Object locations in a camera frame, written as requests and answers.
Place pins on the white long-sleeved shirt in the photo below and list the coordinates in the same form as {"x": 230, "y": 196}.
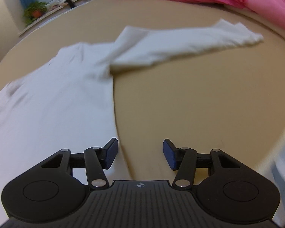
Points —
{"x": 61, "y": 99}

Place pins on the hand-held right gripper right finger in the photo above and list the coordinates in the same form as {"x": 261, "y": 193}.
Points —
{"x": 169, "y": 153}

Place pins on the potted green plant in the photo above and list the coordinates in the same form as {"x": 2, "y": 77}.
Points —
{"x": 34, "y": 11}

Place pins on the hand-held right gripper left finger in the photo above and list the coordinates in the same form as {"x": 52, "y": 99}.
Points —
{"x": 112, "y": 152}

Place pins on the white windowsill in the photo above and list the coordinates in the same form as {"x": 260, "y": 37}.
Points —
{"x": 45, "y": 16}

